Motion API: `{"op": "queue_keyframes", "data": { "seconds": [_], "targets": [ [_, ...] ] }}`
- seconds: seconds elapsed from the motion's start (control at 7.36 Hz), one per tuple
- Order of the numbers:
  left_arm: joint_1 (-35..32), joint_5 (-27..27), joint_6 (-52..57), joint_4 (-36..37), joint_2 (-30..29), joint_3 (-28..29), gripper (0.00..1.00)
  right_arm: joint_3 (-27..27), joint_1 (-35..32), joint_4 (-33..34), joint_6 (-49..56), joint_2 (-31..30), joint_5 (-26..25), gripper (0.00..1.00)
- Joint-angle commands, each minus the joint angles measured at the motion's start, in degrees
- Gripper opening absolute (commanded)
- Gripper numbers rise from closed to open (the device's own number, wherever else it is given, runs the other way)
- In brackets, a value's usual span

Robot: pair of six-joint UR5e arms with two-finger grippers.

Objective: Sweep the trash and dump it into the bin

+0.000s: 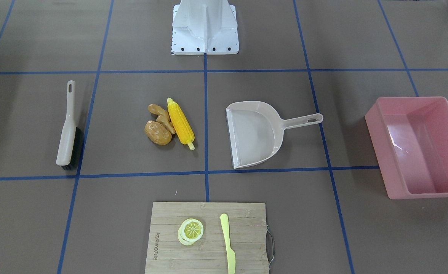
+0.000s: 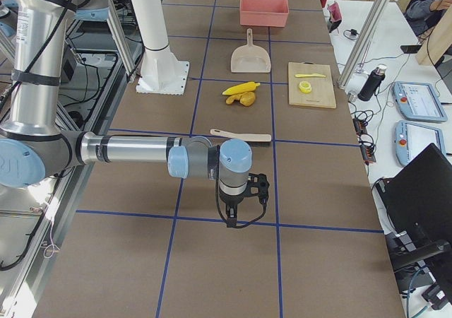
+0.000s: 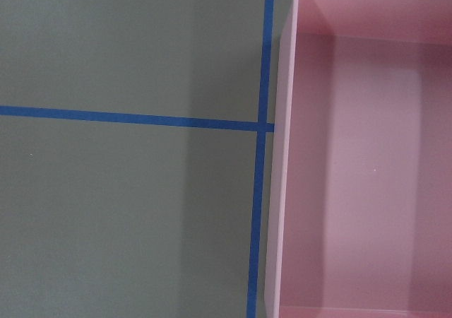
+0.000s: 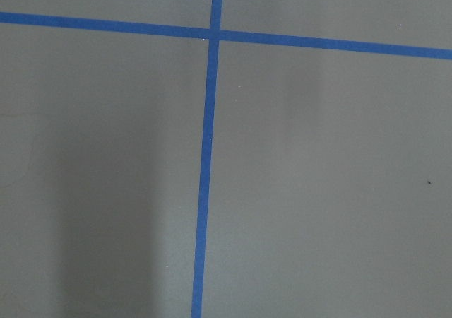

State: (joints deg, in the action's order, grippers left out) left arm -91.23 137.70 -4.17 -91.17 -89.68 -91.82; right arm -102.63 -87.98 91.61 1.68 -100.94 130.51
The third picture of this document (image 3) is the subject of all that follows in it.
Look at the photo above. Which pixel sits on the pink plastic bin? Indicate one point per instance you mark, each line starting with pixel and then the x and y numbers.
pixel 359 223

